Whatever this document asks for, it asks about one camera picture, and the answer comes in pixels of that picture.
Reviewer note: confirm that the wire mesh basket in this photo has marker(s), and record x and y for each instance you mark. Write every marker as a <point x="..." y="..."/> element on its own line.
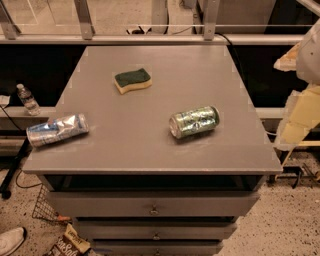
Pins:
<point x="43" y="210"/>

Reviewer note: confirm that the green soda can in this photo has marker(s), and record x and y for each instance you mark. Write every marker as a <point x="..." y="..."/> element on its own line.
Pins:
<point x="191" y="122"/>

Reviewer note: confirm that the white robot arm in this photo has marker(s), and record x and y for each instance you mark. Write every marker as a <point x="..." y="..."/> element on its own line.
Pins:
<point x="302" y="109"/>

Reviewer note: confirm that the clear plastic water bottle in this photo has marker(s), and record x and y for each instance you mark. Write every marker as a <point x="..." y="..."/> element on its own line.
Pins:
<point x="28" y="100"/>

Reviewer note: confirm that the white shoe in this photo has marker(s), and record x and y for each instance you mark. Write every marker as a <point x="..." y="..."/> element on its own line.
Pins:
<point x="11" y="240"/>

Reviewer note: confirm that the brown snack bag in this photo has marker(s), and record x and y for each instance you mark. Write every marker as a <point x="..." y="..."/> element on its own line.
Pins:
<point x="69" y="244"/>

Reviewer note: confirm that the grey drawer cabinet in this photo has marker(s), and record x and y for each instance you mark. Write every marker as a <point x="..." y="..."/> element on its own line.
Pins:
<point x="131" y="187"/>

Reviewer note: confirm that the green and yellow sponge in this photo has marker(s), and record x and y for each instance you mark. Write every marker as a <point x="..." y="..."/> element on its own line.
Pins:
<point x="132" y="80"/>

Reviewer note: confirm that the crushed blue silver can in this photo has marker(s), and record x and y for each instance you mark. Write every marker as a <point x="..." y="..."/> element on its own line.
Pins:
<point x="57" y="130"/>

